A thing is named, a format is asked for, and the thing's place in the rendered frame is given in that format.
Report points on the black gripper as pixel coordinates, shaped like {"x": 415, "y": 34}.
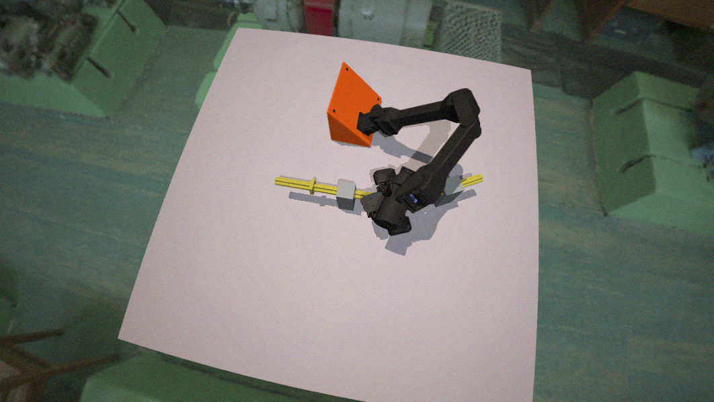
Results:
{"x": 385, "y": 176}

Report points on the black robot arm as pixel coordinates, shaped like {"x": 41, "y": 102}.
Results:
{"x": 427, "y": 182}

